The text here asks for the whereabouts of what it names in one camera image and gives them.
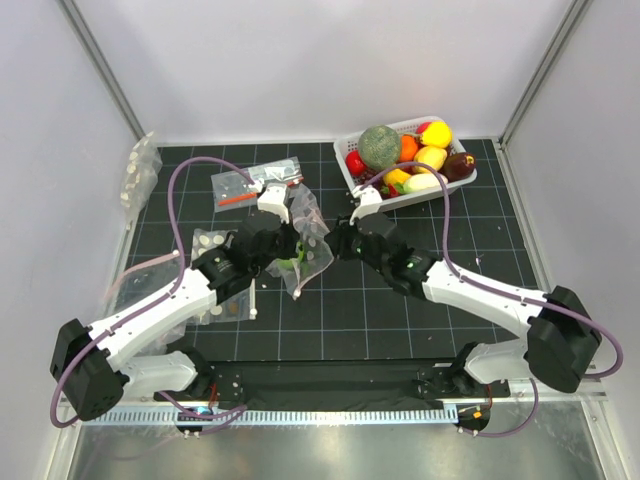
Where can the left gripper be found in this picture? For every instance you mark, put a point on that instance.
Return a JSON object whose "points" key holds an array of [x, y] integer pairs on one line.
{"points": [[292, 237]]}

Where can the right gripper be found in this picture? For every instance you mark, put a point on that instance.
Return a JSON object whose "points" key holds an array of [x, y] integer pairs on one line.
{"points": [[337, 239]]}

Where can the pink zipper dotted bag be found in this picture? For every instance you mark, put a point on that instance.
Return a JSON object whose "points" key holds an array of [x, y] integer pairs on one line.
{"points": [[308, 222]]}

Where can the bright green round fruit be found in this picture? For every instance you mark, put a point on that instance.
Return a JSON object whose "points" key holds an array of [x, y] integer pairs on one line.
{"points": [[290, 264]]}

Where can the yellow lemon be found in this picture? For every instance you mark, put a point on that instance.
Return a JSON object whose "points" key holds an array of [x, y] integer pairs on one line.
{"points": [[432, 156]]}

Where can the yellow red peach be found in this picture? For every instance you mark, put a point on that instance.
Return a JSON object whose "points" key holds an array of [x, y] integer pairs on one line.
{"points": [[436, 133]]}

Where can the red chili pepper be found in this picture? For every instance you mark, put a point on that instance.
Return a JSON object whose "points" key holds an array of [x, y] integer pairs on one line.
{"points": [[391, 190]]}

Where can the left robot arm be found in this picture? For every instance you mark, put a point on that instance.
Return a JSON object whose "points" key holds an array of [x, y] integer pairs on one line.
{"points": [[95, 365]]}

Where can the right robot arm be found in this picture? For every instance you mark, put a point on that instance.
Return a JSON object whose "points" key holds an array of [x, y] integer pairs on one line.
{"points": [[550, 342]]}

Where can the red zipper clear bag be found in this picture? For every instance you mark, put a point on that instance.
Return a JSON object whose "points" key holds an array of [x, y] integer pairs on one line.
{"points": [[232, 190]]}

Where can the white zipper dotted bag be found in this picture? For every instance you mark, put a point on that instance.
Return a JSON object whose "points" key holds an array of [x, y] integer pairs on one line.
{"points": [[240, 307]]}

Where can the black grid cutting mat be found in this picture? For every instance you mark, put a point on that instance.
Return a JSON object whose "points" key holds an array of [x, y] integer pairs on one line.
{"points": [[348, 312]]}

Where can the purple grapes bunch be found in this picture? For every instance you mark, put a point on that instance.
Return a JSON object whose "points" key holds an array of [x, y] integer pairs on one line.
{"points": [[369, 177]]}

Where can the red tomato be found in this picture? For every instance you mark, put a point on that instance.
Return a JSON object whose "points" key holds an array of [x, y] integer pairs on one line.
{"points": [[354, 164]]}

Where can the yellow banana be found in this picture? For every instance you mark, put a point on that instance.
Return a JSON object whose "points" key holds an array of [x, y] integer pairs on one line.
{"points": [[396, 177]]}

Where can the green netted melon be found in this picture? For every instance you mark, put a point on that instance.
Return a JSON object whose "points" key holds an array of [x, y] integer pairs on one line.
{"points": [[379, 147]]}

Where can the crumpled bags pile left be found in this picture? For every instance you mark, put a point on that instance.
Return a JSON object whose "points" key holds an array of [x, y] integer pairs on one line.
{"points": [[136, 283]]}

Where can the orange fruit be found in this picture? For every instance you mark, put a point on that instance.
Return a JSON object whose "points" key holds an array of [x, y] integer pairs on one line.
{"points": [[410, 146]]}

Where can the dark red apple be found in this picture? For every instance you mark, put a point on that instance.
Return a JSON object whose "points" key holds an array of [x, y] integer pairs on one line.
{"points": [[458, 166]]}

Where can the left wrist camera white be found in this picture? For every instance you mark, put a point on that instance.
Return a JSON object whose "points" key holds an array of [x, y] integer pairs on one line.
{"points": [[274, 200]]}

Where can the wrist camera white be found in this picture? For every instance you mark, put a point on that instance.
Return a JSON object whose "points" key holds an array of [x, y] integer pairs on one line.
{"points": [[274, 200], [368, 202]]}

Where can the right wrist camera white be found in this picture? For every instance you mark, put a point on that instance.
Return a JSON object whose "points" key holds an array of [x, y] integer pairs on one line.
{"points": [[368, 202]]}

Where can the bag stack at wall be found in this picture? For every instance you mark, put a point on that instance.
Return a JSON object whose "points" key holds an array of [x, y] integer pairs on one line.
{"points": [[140, 176]]}

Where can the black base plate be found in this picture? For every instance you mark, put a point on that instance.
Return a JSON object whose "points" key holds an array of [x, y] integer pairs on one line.
{"points": [[342, 385]]}

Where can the white slotted cable duct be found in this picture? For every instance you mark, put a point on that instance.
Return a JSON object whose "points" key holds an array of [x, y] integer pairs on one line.
{"points": [[169, 416]]}

